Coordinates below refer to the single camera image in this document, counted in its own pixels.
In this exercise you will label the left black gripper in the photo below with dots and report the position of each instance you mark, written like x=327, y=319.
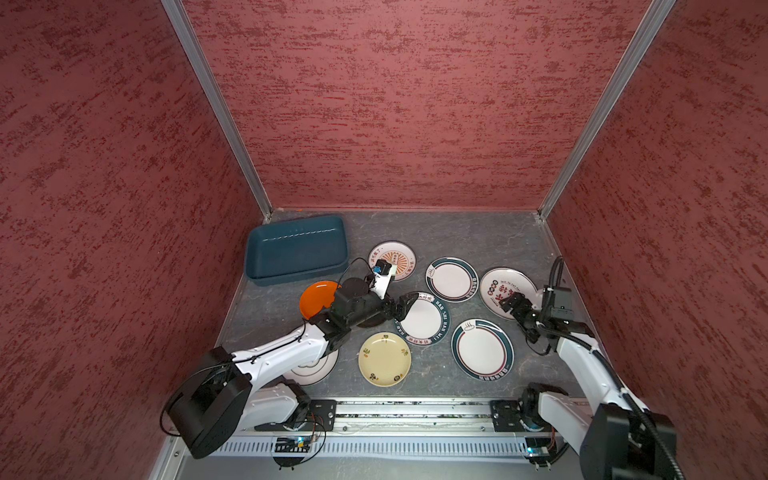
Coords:
x=403, y=304

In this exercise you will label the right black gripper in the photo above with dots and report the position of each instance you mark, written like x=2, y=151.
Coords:
x=517, y=311

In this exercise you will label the white plate red characters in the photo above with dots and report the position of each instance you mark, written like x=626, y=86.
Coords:
x=500, y=283

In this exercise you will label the large green red rimmed plate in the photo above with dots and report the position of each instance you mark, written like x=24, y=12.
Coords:
x=482, y=350

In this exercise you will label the small green rimmed plate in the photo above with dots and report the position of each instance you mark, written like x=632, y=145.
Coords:
x=452, y=279

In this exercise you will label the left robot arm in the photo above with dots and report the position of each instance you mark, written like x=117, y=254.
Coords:
x=230, y=392

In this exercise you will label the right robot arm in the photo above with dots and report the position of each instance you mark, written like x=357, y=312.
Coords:
x=614, y=434

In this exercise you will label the teal plastic bin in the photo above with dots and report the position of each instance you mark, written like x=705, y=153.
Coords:
x=296, y=250

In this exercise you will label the green lettered rim plate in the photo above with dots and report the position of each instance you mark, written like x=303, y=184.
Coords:
x=427, y=321

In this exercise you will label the orange sunburst pattern plate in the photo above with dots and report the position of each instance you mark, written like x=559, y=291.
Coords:
x=398, y=254

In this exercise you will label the pale yellow plate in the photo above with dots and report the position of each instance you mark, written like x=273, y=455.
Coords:
x=384, y=359

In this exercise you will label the white plate black flower outline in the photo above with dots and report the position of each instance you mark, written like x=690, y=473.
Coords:
x=312, y=373

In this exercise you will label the right circuit board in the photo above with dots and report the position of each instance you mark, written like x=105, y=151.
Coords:
x=537, y=447

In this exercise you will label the circuit board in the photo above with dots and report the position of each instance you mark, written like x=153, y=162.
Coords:
x=292, y=445
x=537, y=447

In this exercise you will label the left circuit board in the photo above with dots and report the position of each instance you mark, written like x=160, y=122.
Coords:
x=292, y=445

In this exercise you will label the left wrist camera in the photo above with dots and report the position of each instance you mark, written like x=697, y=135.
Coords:
x=383, y=274

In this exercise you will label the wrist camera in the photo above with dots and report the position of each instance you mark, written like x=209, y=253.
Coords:
x=557, y=304
x=383, y=274

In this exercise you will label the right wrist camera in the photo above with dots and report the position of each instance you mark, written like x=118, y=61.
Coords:
x=557, y=304

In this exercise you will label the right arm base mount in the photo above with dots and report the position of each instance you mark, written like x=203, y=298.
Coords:
x=507, y=417

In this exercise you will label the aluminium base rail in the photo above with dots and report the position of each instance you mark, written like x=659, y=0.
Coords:
x=419, y=416

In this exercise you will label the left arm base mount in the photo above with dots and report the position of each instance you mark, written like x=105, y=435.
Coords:
x=317, y=415

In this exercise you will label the right aluminium corner post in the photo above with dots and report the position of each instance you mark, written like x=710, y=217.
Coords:
x=646, y=31

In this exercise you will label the aluminium corner post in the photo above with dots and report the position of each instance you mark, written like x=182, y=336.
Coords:
x=646, y=31
x=185, y=33

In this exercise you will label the left aluminium corner post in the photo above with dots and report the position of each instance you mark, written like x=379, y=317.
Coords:
x=185, y=33

